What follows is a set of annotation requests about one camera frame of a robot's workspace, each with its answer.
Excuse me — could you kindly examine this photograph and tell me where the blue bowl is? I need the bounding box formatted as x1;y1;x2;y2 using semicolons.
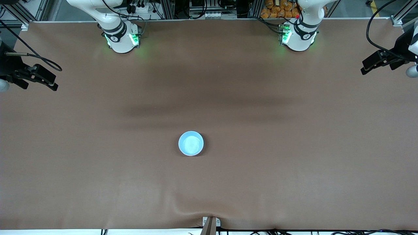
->
178;131;204;156

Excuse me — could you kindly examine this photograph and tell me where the orange objects crate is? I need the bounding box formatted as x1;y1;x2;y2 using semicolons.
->
260;0;328;19

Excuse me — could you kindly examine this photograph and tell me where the white power strip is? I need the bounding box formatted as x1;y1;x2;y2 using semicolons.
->
127;0;154;15

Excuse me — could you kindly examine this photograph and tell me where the brown table cloth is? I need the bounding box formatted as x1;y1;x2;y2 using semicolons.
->
0;18;418;230

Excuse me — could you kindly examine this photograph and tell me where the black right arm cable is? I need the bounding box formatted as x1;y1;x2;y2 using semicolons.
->
0;20;63;72

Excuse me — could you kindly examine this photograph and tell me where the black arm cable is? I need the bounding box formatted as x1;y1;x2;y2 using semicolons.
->
366;0;412;61
0;20;63;72

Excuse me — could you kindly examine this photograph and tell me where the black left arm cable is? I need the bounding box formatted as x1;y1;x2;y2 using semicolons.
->
366;0;412;61

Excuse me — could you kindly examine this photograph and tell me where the aluminium frame post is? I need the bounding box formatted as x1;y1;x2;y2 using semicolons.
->
250;0;264;18
160;0;175;19

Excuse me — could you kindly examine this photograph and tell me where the grey bracket with brown post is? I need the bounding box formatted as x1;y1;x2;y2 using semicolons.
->
202;216;221;235

